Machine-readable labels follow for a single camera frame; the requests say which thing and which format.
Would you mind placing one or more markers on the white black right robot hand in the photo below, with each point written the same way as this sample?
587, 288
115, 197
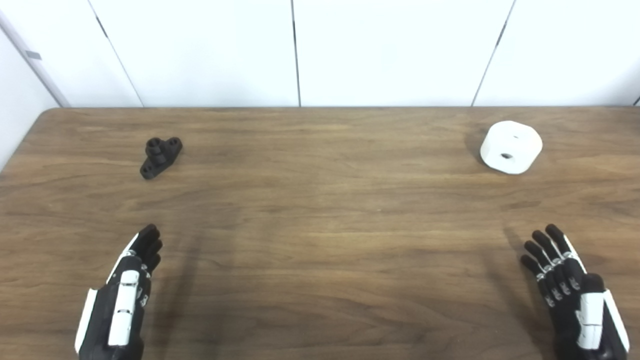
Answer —
575, 305

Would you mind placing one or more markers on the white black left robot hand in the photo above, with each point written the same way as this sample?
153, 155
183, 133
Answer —
122, 305

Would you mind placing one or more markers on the black flanged holder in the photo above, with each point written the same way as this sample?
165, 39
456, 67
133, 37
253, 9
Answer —
159, 157

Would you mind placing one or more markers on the round white piece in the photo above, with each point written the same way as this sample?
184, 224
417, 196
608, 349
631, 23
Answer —
515, 142

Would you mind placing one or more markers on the grey wall trim strip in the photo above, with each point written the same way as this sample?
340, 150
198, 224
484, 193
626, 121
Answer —
35, 59

